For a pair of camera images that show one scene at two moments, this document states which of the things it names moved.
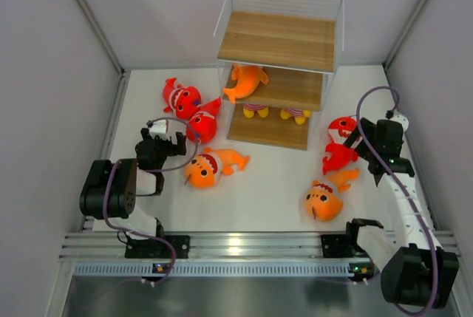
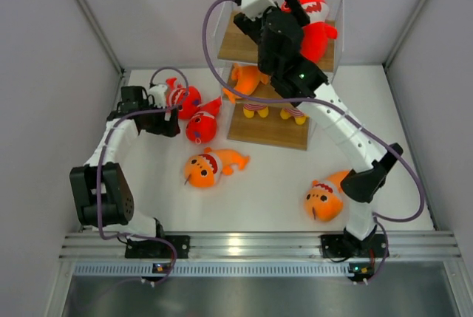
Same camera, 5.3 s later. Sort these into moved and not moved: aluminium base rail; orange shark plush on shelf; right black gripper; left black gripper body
Moved: left black gripper body; right black gripper
Not moved: aluminium base rail; orange shark plush on shelf
